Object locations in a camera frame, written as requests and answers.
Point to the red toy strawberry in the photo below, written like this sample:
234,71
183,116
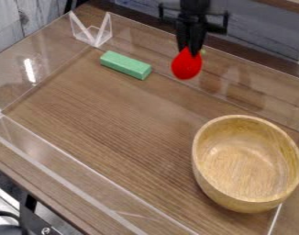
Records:
187,65

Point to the green rectangular block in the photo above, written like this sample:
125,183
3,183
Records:
125,65

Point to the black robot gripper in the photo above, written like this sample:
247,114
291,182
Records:
193,19

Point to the wooden bowl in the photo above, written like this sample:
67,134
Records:
244,163

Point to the black table leg bracket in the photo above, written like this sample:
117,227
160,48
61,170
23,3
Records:
39,221

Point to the clear acrylic tray wall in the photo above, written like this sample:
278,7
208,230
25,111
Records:
96,142

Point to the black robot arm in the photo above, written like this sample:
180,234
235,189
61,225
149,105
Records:
193,21

